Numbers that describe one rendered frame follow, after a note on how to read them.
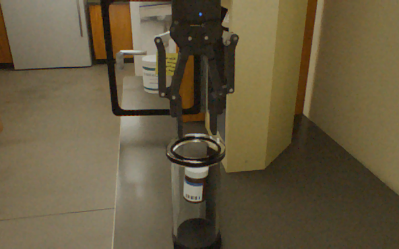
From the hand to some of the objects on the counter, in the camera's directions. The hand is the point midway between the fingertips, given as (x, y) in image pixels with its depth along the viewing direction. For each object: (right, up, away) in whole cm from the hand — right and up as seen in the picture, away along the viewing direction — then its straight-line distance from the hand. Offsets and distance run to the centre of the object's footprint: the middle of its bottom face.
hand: (196, 116), depth 61 cm
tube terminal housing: (+18, -7, +53) cm, 56 cm away
